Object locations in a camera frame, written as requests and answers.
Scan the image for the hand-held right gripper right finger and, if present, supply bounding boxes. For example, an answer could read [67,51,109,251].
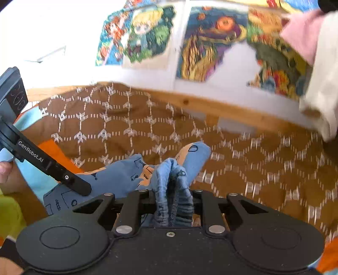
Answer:
[191,190,268,236]

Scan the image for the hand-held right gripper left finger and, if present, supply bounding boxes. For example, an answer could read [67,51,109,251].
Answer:
[72,190,151,236]

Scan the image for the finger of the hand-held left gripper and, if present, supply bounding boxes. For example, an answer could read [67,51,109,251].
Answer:
[59,172,92,197]

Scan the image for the blue pants with orange print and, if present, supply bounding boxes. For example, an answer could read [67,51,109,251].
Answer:
[43,141,212,228]

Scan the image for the person's left hand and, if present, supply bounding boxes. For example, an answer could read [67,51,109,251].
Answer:
[0,161,14,184]

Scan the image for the light blue cloth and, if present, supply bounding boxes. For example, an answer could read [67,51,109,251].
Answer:
[12,107,60,192]

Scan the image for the orange cloth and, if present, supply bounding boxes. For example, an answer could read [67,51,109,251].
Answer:
[16,108,85,173]

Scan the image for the brown printed blanket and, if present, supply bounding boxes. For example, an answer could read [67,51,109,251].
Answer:
[38,82,338,240]

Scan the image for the yellow green cloth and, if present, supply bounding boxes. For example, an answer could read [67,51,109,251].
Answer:
[0,189,27,236]

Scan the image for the cream cloth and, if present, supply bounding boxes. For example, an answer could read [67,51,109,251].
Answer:
[299,11,338,142]

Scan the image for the pink cloth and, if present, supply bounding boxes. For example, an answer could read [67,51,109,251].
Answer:
[279,10,329,66]

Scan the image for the wooden bed frame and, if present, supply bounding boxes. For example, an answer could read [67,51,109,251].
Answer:
[26,81,319,134]

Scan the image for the green cartoon wall poster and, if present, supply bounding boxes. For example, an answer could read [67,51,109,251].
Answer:
[94,4,176,70]

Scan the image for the yellow swirl wall poster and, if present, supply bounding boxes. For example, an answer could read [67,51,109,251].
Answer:
[176,6,250,83]

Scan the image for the colourful wall poster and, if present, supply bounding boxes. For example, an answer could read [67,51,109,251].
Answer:
[245,7,313,99]

